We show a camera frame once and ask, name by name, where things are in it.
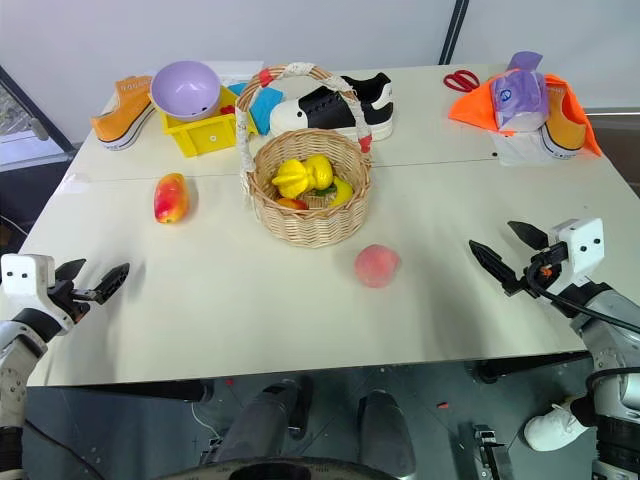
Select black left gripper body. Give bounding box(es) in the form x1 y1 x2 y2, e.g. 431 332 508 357
48 279 97 324

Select black floor cable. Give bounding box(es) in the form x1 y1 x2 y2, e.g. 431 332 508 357
23 418 104 480

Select orange cloth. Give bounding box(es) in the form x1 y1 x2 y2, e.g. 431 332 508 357
447 73 604 158

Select dark upright pole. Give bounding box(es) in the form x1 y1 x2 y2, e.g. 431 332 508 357
438 0 472 66

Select purple tissue pack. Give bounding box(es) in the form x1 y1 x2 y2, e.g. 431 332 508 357
490 50 548 133

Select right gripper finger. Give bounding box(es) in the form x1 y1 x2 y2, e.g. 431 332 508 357
468 239 524 297
507 220 552 251

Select white floor cable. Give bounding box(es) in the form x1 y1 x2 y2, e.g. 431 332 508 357
191 399 222 437

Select purple plastic bowl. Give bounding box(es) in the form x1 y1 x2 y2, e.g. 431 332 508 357
150 60 222 122

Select red scissors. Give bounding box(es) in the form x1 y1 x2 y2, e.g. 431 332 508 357
442 69 482 93

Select dark window frame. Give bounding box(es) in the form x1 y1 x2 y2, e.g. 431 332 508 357
0 64 77 172

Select dark rounded leg shape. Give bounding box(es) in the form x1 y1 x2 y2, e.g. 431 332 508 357
217 378 304 467

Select yellow plastic bin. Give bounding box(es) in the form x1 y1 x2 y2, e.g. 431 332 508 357
160 84 241 159

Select white shoe of person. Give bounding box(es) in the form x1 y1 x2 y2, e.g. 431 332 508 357
523 398 592 452

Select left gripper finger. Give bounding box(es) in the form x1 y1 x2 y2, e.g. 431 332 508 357
54 258 88 287
89 262 131 306

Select white plastic bag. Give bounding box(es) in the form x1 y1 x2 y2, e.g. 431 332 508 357
491 125 557 167

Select yellow lemon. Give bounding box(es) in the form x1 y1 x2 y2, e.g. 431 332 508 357
325 176 355 207

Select wicker basket with handle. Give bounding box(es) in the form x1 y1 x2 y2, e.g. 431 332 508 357
234 62 374 249

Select pink peach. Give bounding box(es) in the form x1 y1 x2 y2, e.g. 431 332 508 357
354 243 402 290

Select metal floor bracket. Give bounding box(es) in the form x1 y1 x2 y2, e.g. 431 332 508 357
471 423 507 480

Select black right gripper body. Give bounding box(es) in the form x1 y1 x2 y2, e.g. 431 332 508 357
519 241 570 299

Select red yellow mango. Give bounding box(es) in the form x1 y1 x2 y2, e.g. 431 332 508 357
153 172 191 225

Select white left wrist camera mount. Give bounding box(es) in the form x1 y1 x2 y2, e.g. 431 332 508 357
0 253 76 332

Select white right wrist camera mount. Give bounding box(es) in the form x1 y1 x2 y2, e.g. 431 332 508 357
548 217 605 289

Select black and white sneaker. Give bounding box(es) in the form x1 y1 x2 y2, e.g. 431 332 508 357
269 72 396 142

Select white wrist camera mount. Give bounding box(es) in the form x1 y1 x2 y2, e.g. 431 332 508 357
0 253 76 332
548 217 605 289

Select orange sneaker with white sole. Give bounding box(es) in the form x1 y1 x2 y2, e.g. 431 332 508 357
90 75 159 153
538 79 589 161

